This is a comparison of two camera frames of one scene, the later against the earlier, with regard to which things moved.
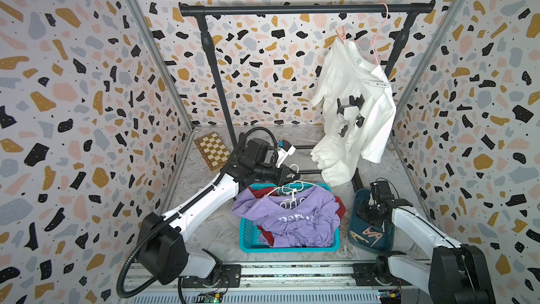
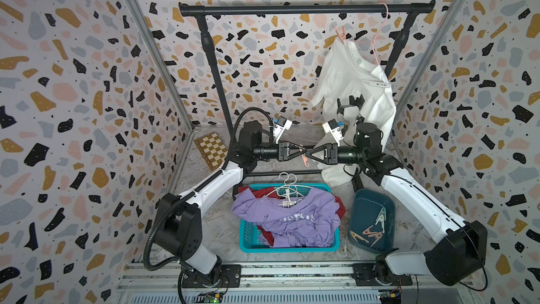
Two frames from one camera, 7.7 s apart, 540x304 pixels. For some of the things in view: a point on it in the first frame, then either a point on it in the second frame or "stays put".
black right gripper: x=363 y=203 → x=331 y=155
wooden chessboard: x=214 y=150 stays put
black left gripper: x=284 y=172 → x=283 y=151
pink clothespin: x=342 y=37 stays put
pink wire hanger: x=373 y=43 stays put
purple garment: x=291 y=217 stays put
